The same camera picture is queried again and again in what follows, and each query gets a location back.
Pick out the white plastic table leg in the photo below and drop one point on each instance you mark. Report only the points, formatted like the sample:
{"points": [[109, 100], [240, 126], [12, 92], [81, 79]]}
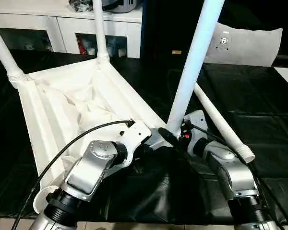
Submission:
{"points": [[223, 124], [5, 52], [194, 62], [101, 31]]}

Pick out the white plastic table top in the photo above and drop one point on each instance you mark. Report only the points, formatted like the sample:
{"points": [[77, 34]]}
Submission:
{"points": [[72, 100]]}

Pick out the black work mat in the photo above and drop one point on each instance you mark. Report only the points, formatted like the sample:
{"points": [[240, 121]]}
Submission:
{"points": [[158, 196]]}

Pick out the small yellow label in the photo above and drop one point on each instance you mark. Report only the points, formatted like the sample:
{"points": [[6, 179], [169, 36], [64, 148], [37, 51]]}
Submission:
{"points": [[176, 51]]}

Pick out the grey bag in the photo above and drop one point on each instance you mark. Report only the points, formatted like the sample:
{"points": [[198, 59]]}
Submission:
{"points": [[125, 5]]}

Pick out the tangled small items pile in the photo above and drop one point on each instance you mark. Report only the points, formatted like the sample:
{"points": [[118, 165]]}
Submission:
{"points": [[80, 5]]}

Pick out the white cabinet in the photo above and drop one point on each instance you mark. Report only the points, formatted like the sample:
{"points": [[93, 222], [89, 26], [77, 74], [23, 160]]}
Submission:
{"points": [[38, 28]]}

